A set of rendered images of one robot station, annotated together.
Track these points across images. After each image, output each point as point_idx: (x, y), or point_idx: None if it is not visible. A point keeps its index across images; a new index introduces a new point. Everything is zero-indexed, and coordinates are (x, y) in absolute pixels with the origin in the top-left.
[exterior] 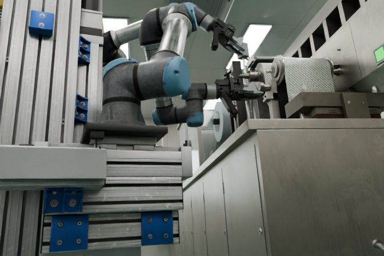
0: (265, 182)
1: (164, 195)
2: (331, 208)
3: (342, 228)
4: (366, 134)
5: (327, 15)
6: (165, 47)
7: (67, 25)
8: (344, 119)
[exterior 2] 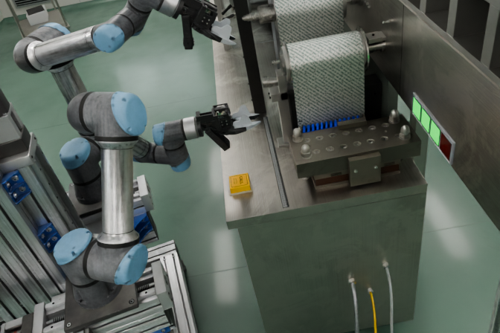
0: (249, 262)
1: (152, 325)
2: (312, 267)
3: (321, 277)
4: (364, 209)
5: None
6: (108, 225)
7: None
8: (341, 201)
